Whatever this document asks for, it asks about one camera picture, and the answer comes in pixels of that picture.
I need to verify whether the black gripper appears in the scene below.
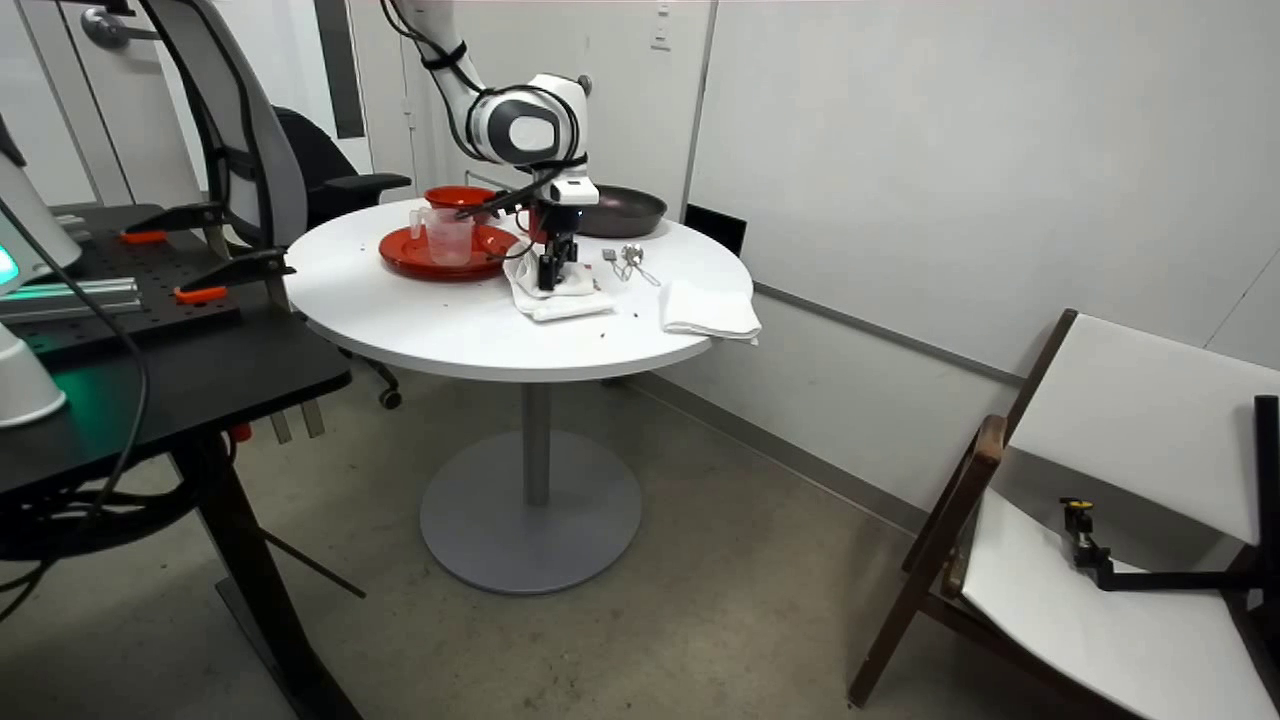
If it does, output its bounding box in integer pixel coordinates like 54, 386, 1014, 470
531, 195, 579, 293

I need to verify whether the white cloth towel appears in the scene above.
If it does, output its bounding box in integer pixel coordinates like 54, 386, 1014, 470
499, 248, 621, 328

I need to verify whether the folded white towel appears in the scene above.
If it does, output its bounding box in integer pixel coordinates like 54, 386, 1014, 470
657, 273, 765, 349

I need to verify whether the black frying pan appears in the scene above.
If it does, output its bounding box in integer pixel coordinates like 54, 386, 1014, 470
566, 183, 673, 244

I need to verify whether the clear plastic measuring cup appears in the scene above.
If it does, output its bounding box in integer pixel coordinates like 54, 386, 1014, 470
421, 203, 481, 273

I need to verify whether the small red bowl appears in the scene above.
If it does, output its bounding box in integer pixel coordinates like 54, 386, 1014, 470
421, 183, 506, 221

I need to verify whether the large red plate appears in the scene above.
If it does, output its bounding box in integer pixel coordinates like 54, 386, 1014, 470
377, 216, 525, 283

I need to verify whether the black office chair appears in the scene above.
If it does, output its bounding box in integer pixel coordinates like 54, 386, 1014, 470
136, 0, 418, 412

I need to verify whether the orange clamp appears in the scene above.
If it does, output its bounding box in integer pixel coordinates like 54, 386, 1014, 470
172, 282, 242, 313
116, 226, 176, 257

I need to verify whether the black robot desk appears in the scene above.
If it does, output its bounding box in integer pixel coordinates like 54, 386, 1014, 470
0, 195, 368, 720

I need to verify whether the grey table pedestal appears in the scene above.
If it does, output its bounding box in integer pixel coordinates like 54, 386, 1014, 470
418, 382, 647, 599

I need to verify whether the aluminium rail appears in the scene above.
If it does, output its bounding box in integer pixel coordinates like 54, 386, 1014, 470
0, 273, 143, 325

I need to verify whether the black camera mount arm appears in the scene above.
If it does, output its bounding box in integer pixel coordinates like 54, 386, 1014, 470
1058, 394, 1280, 633

